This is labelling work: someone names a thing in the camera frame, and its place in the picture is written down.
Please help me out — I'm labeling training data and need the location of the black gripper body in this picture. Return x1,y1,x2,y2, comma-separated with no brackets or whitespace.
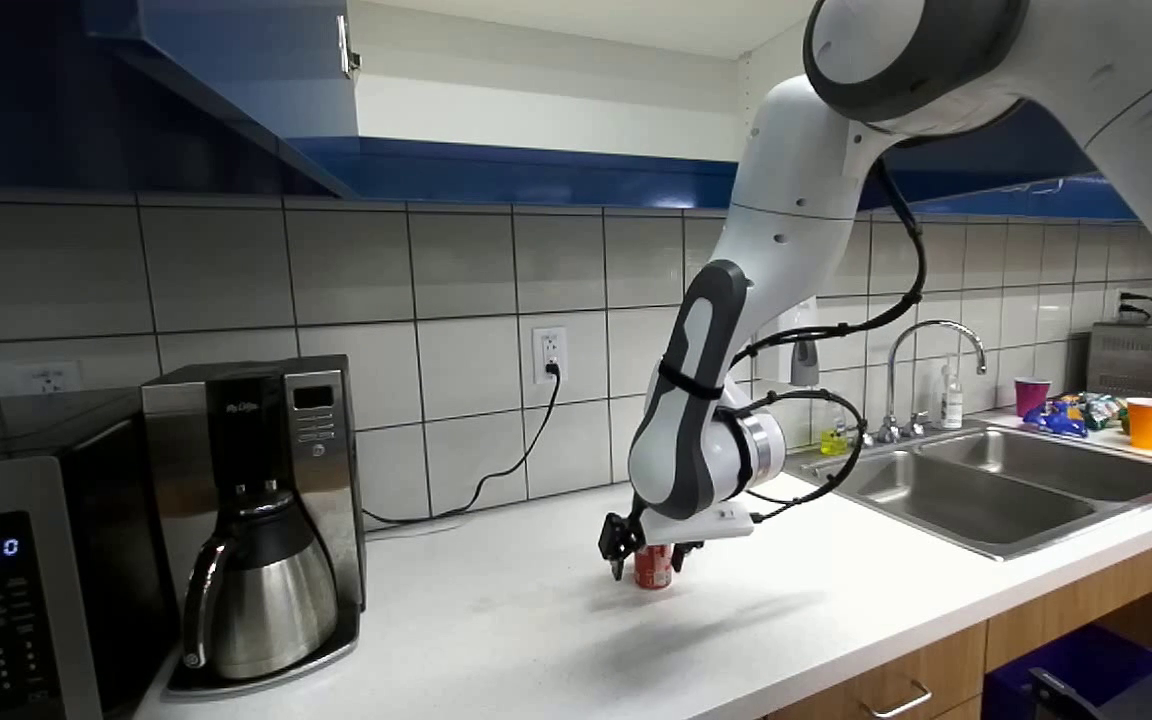
610,501,688,554

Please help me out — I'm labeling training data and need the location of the red soda can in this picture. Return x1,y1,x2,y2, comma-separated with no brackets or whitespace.
633,542,677,594

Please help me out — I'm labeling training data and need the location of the blue cupboard door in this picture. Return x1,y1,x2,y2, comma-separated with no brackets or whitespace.
79,0,361,200
869,95,1112,184

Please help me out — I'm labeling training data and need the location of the silver cupboard hinge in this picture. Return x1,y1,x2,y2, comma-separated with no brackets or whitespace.
331,12,363,75

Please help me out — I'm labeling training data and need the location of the yellow dish soap bottle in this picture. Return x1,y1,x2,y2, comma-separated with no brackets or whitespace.
813,398,859,459

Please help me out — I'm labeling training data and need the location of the chrome sink faucet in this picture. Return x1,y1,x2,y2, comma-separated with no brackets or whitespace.
849,315,992,453

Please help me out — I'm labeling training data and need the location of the stainless steel double sink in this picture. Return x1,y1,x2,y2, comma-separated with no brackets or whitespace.
789,421,1152,562

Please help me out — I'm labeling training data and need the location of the white pump bottle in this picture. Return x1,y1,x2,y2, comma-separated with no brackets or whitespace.
936,366,966,433

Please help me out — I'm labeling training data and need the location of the black steel coffee maker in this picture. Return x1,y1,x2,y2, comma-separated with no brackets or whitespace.
135,353,369,701

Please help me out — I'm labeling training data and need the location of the steel coffee carafe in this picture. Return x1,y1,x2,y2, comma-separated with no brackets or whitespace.
177,482,344,686

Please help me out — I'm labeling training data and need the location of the purple cup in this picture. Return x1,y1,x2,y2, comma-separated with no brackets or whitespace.
1012,378,1053,426

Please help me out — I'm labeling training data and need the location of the wooden base cabinet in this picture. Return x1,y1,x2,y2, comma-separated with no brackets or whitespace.
768,526,1152,720

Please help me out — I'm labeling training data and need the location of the dark blue bin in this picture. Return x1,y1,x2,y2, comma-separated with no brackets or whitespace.
980,623,1152,720

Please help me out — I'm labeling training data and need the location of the steel countertop appliance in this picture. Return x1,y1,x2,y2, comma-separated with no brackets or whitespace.
1085,315,1152,399

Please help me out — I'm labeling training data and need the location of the black steel microwave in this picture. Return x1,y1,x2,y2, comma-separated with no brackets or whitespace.
0,392,180,720

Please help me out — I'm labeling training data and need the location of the black power cord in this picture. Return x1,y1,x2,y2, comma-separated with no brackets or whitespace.
361,360,568,534

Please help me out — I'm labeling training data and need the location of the white wall outlet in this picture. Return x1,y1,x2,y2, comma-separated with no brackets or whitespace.
528,322,571,392
27,360,79,399

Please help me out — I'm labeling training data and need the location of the silver cabinet handle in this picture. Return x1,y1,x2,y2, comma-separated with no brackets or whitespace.
869,682,936,720

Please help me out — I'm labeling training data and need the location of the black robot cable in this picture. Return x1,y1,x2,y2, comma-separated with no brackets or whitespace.
727,157,930,529

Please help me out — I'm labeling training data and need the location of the open white-lined wall cupboard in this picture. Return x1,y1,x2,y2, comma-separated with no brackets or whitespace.
291,0,819,214

